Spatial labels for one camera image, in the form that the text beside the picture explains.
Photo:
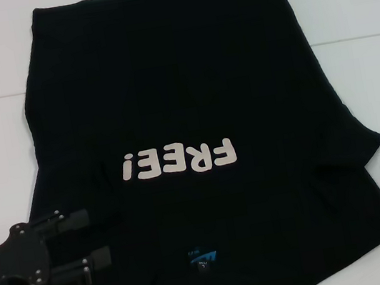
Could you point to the black shirt with FREE print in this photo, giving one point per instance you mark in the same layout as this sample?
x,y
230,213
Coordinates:
x,y
180,79

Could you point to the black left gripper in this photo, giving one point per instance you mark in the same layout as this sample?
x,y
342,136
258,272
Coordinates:
x,y
18,260

